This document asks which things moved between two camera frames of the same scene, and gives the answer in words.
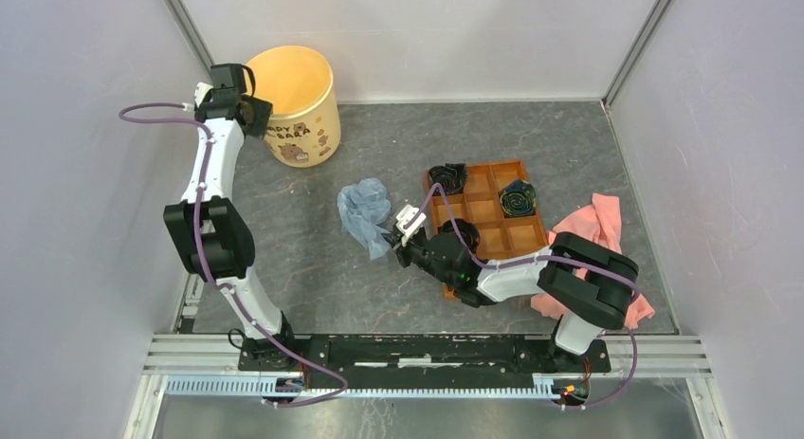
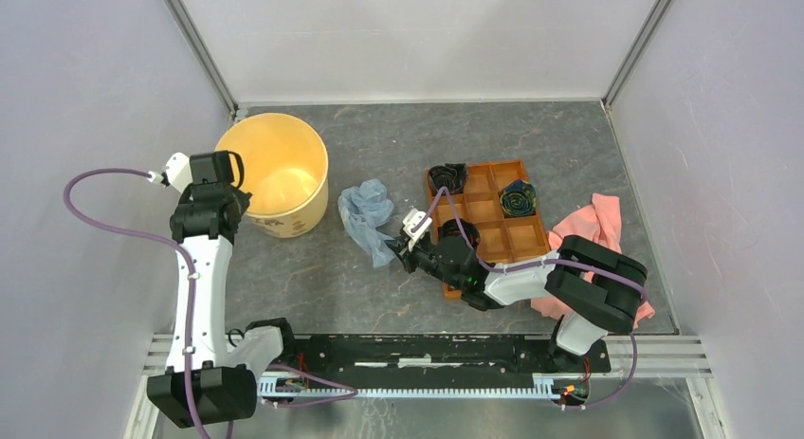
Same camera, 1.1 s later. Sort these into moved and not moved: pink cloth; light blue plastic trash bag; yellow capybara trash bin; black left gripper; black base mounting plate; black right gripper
Moved: yellow capybara trash bin; black left gripper
Not moved: black base mounting plate; pink cloth; black right gripper; light blue plastic trash bag
